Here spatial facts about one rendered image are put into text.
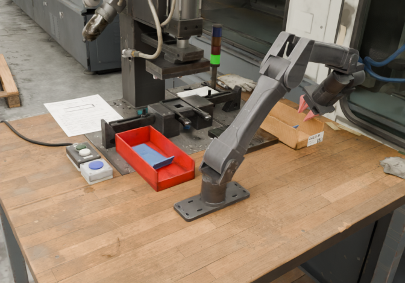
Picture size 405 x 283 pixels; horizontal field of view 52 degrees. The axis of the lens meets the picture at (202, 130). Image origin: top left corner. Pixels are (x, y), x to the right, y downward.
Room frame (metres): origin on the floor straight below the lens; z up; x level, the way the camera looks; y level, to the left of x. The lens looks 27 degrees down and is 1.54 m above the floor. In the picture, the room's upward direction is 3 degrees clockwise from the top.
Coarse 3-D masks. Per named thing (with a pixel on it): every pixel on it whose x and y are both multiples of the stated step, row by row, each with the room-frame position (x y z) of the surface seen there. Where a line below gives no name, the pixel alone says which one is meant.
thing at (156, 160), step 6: (144, 144) 1.12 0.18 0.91; (138, 150) 1.08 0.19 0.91; (144, 150) 1.08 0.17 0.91; (150, 150) 1.08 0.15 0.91; (144, 156) 1.05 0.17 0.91; (150, 156) 1.05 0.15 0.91; (156, 156) 1.05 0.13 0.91; (162, 156) 1.05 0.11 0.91; (174, 156) 1.02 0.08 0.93; (150, 162) 1.02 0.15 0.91; (156, 162) 1.02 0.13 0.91; (162, 162) 0.99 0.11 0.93; (168, 162) 1.02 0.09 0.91; (156, 168) 0.99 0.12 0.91
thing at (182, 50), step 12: (144, 36) 1.39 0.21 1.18; (156, 36) 1.43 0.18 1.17; (168, 36) 1.40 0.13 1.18; (168, 48) 1.26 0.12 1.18; (180, 48) 1.25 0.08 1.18; (192, 48) 1.26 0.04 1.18; (156, 60) 1.24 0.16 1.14; (168, 60) 1.24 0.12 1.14; (180, 60) 1.23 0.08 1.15; (192, 60) 1.26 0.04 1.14; (204, 60) 1.27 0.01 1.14; (156, 72) 1.20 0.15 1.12; (168, 72) 1.18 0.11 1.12; (180, 72) 1.21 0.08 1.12; (192, 72) 1.24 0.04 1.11
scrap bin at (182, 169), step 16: (144, 128) 1.14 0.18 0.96; (128, 144) 1.11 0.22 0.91; (160, 144) 1.10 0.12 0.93; (128, 160) 1.01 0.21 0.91; (144, 160) 0.94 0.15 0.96; (176, 160) 1.02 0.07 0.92; (192, 160) 0.96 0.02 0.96; (144, 176) 0.94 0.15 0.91; (160, 176) 0.95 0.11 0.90; (176, 176) 0.92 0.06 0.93; (192, 176) 0.95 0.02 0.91
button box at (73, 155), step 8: (24, 136) 1.13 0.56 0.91; (40, 144) 1.10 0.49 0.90; (48, 144) 1.09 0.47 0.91; (56, 144) 1.09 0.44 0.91; (64, 144) 1.09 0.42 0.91; (72, 144) 1.08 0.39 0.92; (88, 144) 1.06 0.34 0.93; (72, 152) 1.01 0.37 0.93; (96, 152) 1.02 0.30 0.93; (72, 160) 1.00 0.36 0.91; (80, 160) 0.97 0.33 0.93; (88, 160) 0.98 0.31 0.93
